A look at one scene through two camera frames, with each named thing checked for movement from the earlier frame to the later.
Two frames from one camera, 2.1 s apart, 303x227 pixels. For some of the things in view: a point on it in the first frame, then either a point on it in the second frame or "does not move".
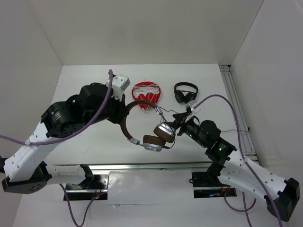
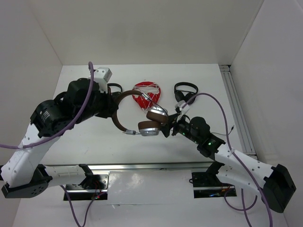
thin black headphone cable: x=161 y=110 → x=167 y=116
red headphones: x=152 y=97 does not move
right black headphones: x=189 y=97 does not move
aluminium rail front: x=138 y=167 does not move
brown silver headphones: x=165 y=132 → x=156 y=114
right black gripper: x=181 y=117 does not move
